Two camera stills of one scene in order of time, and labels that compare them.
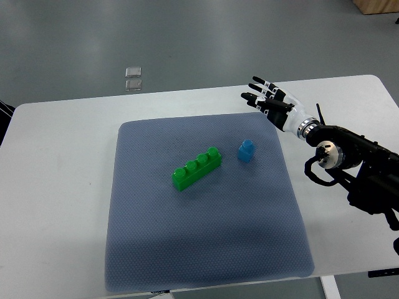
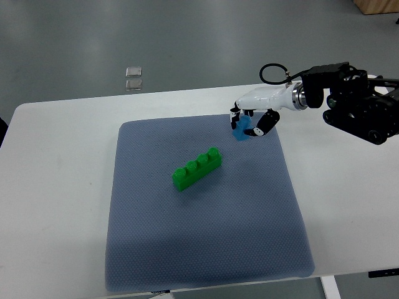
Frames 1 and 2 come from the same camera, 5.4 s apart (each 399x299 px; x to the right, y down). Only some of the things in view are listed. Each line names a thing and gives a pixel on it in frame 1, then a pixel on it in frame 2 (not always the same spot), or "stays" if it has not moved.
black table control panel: [380, 273] stays
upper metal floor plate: [133, 72] stays
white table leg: [330, 288] stays
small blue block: [246, 151] -> [244, 123]
